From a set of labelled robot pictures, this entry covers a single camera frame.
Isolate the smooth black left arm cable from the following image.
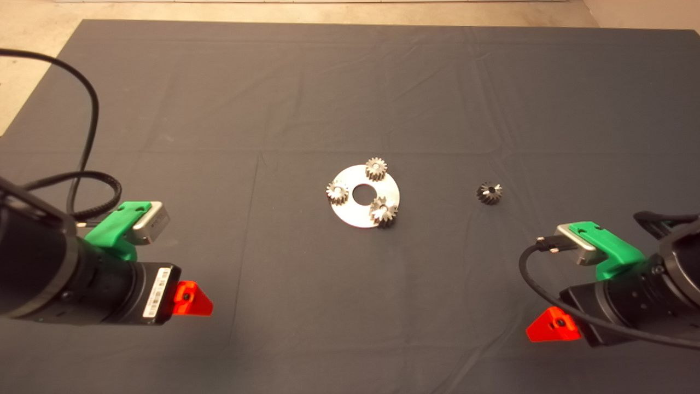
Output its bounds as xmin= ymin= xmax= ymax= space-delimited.
xmin=0 ymin=48 xmax=100 ymax=217

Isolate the smooth black arm cable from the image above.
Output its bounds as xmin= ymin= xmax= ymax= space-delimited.
xmin=518 ymin=235 xmax=700 ymax=351
xmin=0 ymin=48 xmax=100 ymax=217

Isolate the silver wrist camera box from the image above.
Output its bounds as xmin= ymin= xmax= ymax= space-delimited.
xmin=133 ymin=201 xmax=171 ymax=245
xmin=554 ymin=224 xmax=599 ymax=267

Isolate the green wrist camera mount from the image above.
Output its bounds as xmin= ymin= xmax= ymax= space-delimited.
xmin=85 ymin=201 xmax=152 ymax=262
xmin=569 ymin=221 xmax=647 ymax=281

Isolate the round metal plate with hole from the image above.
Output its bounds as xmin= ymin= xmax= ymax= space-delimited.
xmin=329 ymin=164 xmax=401 ymax=229

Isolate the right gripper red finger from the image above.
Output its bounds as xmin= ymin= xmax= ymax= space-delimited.
xmin=526 ymin=306 xmax=582 ymax=343

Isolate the smooth black right arm cable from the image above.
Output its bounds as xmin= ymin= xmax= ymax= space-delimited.
xmin=518 ymin=235 xmax=700 ymax=351

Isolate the green right wrist camera mount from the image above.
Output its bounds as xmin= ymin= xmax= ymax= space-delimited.
xmin=569 ymin=221 xmax=647 ymax=281

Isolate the dark grey table cloth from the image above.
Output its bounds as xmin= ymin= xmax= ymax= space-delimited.
xmin=0 ymin=19 xmax=700 ymax=394

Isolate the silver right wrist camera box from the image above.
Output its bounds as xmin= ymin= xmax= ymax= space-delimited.
xmin=554 ymin=224 xmax=599 ymax=267

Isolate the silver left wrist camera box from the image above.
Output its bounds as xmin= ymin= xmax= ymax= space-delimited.
xmin=133 ymin=201 xmax=171 ymax=245

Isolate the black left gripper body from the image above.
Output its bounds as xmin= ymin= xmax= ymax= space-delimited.
xmin=73 ymin=247 xmax=182 ymax=326

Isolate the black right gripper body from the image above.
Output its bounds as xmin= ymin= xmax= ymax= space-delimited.
xmin=559 ymin=257 xmax=691 ymax=348

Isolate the ribbed black left arm cable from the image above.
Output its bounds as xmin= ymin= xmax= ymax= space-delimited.
xmin=22 ymin=171 xmax=124 ymax=222

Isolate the small dark steel gear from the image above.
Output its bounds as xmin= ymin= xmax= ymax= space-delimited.
xmin=476 ymin=182 xmax=504 ymax=206

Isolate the large steel gear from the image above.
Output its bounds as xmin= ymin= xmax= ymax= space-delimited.
xmin=369 ymin=196 xmax=399 ymax=229

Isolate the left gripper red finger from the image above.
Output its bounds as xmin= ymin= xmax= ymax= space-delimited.
xmin=175 ymin=281 xmax=214 ymax=316

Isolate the green left wrist camera mount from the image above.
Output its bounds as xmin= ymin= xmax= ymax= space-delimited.
xmin=85 ymin=201 xmax=152 ymax=262

